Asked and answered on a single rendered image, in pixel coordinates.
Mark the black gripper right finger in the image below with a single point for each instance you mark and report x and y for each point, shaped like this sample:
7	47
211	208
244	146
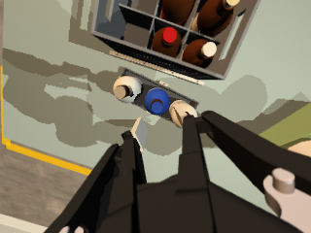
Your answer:
283	176

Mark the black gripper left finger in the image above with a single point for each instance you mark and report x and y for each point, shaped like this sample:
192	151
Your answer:
107	198

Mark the blue bottle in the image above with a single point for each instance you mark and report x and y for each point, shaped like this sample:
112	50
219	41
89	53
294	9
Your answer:
157	101

